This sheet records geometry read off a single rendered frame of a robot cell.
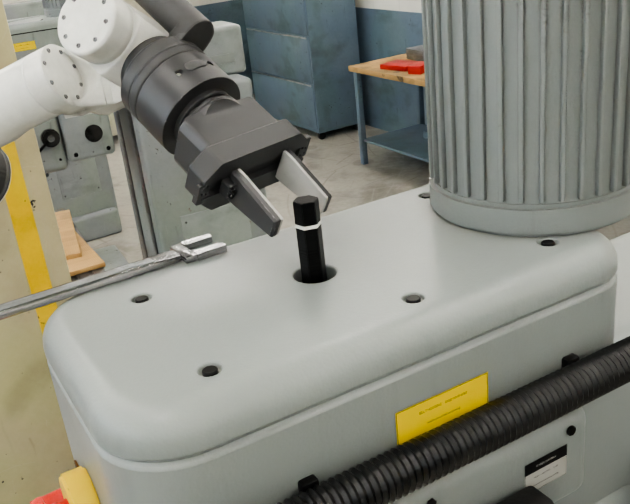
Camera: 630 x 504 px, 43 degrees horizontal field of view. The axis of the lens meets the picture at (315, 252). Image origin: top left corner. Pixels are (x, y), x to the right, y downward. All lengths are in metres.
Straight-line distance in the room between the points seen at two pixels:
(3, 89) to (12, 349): 1.72
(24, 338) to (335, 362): 2.00
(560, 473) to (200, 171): 0.43
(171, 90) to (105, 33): 0.08
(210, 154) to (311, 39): 7.28
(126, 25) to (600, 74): 0.41
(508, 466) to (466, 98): 0.32
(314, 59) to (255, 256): 7.27
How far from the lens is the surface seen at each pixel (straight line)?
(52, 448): 2.71
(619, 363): 0.72
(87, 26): 0.77
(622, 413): 0.86
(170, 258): 0.74
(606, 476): 0.89
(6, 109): 0.86
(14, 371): 2.56
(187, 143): 0.70
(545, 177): 0.71
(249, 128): 0.71
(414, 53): 7.05
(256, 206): 0.67
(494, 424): 0.64
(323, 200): 0.69
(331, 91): 8.11
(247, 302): 0.65
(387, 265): 0.69
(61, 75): 0.85
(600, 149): 0.72
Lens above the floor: 2.18
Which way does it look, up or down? 23 degrees down
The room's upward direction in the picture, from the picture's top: 6 degrees counter-clockwise
